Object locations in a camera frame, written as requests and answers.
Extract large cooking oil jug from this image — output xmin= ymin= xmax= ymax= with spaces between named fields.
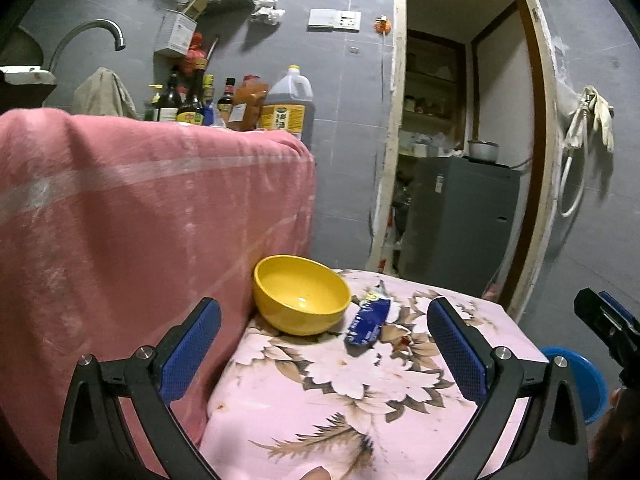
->
xmin=260 ymin=65 xmax=316 ymax=149

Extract blue snack wrapper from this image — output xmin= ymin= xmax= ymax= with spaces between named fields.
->
xmin=344 ymin=285 xmax=394 ymax=347

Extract pink checked towel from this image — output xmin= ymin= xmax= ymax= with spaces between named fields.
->
xmin=0 ymin=108 xmax=317 ymax=480

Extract red hanging bag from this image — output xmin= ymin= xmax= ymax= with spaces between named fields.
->
xmin=181 ymin=32 xmax=205 ymax=77

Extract small bottle yellow cap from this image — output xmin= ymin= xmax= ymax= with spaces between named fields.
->
xmin=202 ymin=75 xmax=217 ymax=116

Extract beige rag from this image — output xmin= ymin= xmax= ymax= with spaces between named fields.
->
xmin=72 ymin=67 xmax=139 ymax=121

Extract metal faucet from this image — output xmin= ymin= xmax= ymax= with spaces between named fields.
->
xmin=47 ymin=19 xmax=127 ymax=74

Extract white plastic basket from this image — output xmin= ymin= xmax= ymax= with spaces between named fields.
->
xmin=154 ymin=9 xmax=197 ymax=59

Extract pale rubber gloves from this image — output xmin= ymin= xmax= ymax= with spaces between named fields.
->
xmin=580 ymin=85 xmax=615 ymax=154

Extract white plastic bag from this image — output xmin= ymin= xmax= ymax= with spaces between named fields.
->
xmin=250 ymin=0 xmax=286 ymax=26

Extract yellow bowl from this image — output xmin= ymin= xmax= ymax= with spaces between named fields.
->
xmin=252 ymin=255 xmax=353 ymax=337

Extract person's right hand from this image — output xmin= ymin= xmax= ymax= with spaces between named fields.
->
xmin=587 ymin=387 xmax=640 ymax=480

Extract green and yellow bottle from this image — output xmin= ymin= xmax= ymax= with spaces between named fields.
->
xmin=144 ymin=85 xmax=161 ymax=122

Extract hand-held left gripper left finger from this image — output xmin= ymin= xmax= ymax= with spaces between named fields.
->
xmin=56 ymin=297 xmax=222 ymax=480

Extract dark sauce bottle yellow cap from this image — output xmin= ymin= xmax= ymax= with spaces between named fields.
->
xmin=177 ymin=58 xmax=206 ymax=126

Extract dark sauce bottle black cap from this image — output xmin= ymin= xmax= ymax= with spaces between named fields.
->
xmin=157 ymin=66 xmax=184 ymax=123

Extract white hose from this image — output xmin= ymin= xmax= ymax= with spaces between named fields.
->
xmin=557 ymin=105 xmax=589 ymax=219

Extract metal pot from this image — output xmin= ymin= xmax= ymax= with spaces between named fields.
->
xmin=467 ymin=140 xmax=500 ymax=164

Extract slim sauce bottle black cap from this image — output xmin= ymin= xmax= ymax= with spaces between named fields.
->
xmin=217 ymin=77 xmax=237 ymax=123

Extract pink floral cloth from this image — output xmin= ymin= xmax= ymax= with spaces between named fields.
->
xmin=199 ymin=269 xmax=550 ymax=480

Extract wooden door frame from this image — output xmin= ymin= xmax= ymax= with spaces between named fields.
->
xmin=367 ymin=0 xmax=564 ymax=322

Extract white wall socket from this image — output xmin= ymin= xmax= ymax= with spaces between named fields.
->
xmin=307 ymin=8 xmax=362 ymax=34

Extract grey refrigerator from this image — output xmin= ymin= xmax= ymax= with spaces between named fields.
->
xmin=399 ymin=156 xmax=524 ymax=299

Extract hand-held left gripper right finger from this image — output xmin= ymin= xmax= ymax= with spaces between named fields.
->
xmin=426 ymin=296 xmax=591 ymax=480

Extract blue plastic basin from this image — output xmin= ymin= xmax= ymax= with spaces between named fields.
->
xmin=540 ymin=346 xmax=609 ymax=426

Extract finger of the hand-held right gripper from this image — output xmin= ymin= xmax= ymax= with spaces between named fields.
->
xmin=573 ymin=287 xmax=640 ymax=387

